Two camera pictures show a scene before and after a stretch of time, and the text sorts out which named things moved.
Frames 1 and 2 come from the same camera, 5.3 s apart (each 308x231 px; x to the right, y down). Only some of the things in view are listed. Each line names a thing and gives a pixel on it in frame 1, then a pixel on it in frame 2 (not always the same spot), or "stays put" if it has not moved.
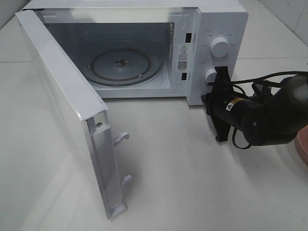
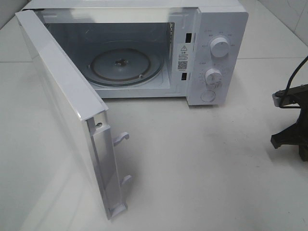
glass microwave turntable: [125, 66] stays put
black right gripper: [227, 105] to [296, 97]
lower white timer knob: [210, 75] stays put
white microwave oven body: [151, 49] stays put
